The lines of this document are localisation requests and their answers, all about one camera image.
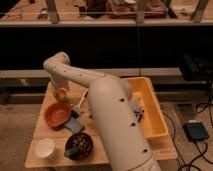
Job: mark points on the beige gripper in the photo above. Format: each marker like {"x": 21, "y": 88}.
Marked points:
{"x": 61, "y": 92}

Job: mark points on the red green apple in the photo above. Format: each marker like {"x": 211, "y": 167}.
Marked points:
{"x": 63, "y": 99}

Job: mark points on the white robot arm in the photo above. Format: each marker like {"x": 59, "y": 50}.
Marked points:
{"x": 108, "y": 98}

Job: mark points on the red bowl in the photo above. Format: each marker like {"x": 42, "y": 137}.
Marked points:
{"x": 57, "y": 114}

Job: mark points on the dark bowl with contents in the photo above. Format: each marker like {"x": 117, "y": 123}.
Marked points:
{"x": 79, "y": 146}

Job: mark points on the grey sponge block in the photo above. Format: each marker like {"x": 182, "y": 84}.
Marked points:
{"x": 74, "y": 125}

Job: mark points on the grey cloth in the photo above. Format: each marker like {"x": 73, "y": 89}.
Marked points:
{"x": 136, "y": 106}

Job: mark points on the black striped object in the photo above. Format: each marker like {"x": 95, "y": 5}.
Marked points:
{"x": 139, "y": 115}

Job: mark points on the yellow plastic bin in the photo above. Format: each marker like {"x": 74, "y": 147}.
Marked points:
{"x": 152, "y": 123}

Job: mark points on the wooden shelf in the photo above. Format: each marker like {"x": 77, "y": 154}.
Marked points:
{"x": 103, "y": 13}

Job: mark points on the black box device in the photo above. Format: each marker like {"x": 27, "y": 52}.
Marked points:
{"x": 195, "y": 131}

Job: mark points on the white handled brush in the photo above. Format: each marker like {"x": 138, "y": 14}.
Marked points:
{"x": 76, "y": 110}

